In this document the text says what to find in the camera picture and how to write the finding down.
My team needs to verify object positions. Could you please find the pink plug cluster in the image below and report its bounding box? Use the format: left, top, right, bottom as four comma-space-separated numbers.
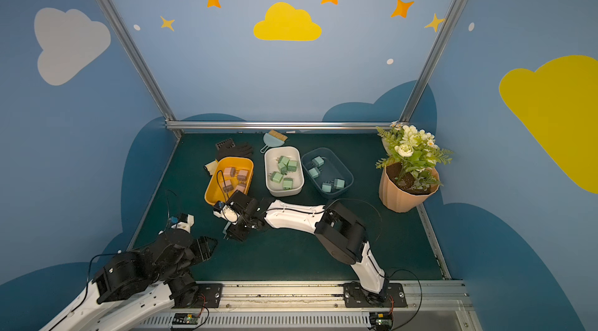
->
221, 179, 234, 193

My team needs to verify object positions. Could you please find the blue plug cluster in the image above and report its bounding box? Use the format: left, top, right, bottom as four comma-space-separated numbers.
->
321, 182, 333, 193

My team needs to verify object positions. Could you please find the pink plug front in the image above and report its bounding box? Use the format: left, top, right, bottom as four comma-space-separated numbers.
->
235, 183, 248, 194

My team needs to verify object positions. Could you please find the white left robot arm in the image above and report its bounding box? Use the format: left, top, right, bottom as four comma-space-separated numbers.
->
42, 228, 217, 330

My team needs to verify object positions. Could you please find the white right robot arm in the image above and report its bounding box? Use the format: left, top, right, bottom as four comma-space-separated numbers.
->
213, 191, 389, 301

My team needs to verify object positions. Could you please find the yellow storage box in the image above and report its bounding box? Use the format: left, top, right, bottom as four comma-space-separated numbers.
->
204, 157, 254, 206

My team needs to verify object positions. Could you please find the white storage box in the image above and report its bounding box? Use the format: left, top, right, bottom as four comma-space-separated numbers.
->
264, 147, 305, 197

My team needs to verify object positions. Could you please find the transparent blue storage box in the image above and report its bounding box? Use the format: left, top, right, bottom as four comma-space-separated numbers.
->
301, 147, 354, 200

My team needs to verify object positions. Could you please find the black rubber glove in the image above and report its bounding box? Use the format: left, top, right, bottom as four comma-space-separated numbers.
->
216, 138, 254, 161

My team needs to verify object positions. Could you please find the light blue dustpan brush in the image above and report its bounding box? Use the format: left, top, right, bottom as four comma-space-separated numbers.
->
260, 130, 287, 154

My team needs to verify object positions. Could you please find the pink ribbed flower pot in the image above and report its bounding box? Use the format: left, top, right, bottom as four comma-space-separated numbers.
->
378, 164, 440, 213

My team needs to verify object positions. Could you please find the artificial green white plant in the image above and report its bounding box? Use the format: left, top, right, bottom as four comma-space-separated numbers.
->
376, 122, 453, 195

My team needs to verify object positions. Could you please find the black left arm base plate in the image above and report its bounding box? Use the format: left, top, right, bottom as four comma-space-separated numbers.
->
167, 283, 224, 309

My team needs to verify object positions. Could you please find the aluminium frame rail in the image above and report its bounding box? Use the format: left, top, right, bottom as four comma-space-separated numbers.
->
166, 120, 390, 130

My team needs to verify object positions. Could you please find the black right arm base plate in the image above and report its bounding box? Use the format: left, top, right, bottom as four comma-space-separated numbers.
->
343, 281, 408, 308

